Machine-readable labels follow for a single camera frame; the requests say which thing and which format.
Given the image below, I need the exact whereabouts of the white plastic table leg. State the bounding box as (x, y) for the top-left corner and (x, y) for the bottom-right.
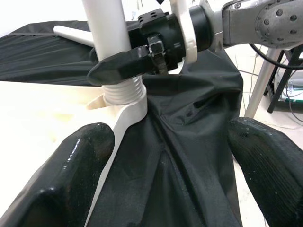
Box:
(53, 25), (94, 47)
(81, 0), (146, 106)

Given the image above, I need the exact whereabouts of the white plastic table top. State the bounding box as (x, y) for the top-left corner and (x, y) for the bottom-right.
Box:
(0, 78), (149, 227)

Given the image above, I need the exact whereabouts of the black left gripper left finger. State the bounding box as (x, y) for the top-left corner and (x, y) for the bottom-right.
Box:
(0, 122), (116, 227)

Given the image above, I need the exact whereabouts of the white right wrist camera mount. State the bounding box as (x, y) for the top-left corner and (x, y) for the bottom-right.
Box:
(169, 0), (198, 64)

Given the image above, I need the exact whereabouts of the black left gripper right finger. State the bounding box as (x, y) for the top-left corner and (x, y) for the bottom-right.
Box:
(227, 117), (303, 227)

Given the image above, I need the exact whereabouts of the white metal bar frame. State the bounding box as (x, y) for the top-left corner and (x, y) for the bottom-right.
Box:
(245, 47), (283, 119)

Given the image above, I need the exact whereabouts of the black tablecloth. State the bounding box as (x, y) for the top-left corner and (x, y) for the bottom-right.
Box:
(0, 20), (244, 227)

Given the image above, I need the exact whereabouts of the black metal table leg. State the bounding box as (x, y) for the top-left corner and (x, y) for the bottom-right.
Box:
(267, 48), (299, 114)

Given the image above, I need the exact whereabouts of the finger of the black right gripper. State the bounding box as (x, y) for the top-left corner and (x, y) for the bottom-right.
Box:
(87, 46), (155, 86)
(127, 27), (149, 49)

